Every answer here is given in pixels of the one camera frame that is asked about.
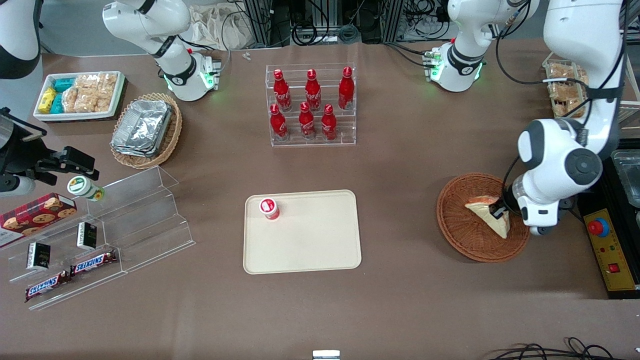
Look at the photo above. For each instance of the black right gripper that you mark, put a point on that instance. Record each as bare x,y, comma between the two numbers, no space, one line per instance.
14,152

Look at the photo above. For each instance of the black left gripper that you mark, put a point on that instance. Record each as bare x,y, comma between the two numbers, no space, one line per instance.
499,209

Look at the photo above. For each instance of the triangular sandwich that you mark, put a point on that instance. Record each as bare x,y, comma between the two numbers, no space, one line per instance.
481,212

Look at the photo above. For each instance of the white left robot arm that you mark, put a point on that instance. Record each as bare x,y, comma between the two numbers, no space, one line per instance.
575,165

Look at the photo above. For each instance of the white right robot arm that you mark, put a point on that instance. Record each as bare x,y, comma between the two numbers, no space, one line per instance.
150,20

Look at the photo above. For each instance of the round brown wicker basket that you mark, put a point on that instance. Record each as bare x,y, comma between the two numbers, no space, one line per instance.
460,235

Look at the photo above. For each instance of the oval light wicker basket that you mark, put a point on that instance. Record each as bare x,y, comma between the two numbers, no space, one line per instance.
170,140

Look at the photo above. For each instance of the shiny metal tray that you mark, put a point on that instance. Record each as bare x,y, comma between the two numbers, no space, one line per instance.
627,175

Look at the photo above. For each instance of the beige plastic tray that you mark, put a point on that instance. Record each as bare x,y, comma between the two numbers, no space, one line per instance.
310,240

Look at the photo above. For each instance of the green lid white cup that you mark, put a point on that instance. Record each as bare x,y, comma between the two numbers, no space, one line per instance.
80,186

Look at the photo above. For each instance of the white rectangular plastic bin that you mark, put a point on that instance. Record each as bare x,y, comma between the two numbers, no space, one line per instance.
80,115

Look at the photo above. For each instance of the red plaid cookie box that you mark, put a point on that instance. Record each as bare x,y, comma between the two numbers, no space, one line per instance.
35,212

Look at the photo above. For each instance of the teal snack packet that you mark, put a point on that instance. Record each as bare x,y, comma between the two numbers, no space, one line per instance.
57,104
63,84

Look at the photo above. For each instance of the clear rice cracker bag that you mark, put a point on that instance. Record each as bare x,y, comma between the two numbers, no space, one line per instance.
71,100
107,92
87,95

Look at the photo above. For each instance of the small black carton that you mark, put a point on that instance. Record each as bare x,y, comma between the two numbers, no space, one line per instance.
86,236
38,256

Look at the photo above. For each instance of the stack of foil trays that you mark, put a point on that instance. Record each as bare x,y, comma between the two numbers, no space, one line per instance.
142,127

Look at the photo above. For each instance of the yellow snack packet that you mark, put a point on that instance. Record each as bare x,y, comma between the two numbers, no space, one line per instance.
47,99

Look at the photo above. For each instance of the clear acrylic stepped shelf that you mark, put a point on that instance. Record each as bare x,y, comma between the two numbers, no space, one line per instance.
145,215

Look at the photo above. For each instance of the snickers chocolate bar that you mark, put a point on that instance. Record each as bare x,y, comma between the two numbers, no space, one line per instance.
94,262
46,286

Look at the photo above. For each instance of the yellow emergency stop box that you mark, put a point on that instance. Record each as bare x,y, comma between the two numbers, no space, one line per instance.
612,250

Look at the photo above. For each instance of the clear fried snack bag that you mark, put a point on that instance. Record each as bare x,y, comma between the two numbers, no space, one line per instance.
581,76
565,100
561,72

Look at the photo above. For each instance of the clear acrylic bottle rack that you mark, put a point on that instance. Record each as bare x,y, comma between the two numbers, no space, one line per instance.
345,140

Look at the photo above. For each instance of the beige cloth bag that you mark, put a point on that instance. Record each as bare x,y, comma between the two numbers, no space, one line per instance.
210,27

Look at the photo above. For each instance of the red lid yogurt cup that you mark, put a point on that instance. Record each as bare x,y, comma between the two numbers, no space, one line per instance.
268,206

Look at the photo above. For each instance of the red cola bottle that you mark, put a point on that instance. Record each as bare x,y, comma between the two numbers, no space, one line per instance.
313,95
346,92
278,125
282,95
307,124
328,125

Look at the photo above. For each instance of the aluminium frame post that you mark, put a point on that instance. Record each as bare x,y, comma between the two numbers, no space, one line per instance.
392,20
260,22

